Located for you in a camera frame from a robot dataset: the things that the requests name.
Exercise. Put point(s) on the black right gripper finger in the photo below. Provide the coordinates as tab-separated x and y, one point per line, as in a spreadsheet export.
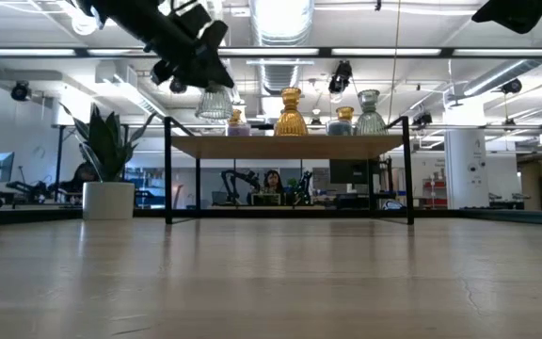
515	14

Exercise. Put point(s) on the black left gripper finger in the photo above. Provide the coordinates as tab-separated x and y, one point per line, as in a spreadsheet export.
210	75

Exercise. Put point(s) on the clear glass candle holder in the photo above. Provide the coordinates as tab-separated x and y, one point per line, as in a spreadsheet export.
214	106

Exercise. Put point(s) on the purple candle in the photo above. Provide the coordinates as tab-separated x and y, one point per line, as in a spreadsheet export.
238	130

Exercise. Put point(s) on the clear ribbed glass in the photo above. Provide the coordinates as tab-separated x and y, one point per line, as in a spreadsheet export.
371	122

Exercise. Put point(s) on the black background robot arm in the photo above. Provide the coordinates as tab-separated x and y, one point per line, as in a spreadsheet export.
305	186
238	181

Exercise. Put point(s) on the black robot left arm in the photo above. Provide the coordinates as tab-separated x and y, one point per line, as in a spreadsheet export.
130	19

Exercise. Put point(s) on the black ceiling spot lamp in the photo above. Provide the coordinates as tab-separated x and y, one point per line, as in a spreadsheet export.
422	118
20	91
512	86
178	88
341	75

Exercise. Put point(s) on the green snake plant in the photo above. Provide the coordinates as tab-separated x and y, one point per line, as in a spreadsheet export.
106	150

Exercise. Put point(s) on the wooden shelf black metal legs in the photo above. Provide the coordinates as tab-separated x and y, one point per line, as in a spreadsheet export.
299	147

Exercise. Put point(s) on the person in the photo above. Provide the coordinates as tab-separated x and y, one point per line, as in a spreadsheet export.
273	181
83	176

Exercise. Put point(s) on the white round column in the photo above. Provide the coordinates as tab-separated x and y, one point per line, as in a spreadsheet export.
459	150

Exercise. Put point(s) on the white plant pot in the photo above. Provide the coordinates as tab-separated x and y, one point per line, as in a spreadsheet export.
108	200

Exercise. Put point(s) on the black monitor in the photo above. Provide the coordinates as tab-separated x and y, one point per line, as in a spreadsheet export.
348	172

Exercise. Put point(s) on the red storage rack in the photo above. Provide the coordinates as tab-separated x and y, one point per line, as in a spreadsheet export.
433	186

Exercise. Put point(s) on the black aluminium rig frame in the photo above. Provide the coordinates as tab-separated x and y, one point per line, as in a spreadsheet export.
487	52

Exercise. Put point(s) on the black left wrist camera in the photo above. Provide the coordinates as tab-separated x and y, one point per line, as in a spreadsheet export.
196	21

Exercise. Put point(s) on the silver ceiling duct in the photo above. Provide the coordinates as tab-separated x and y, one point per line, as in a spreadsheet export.
280	28

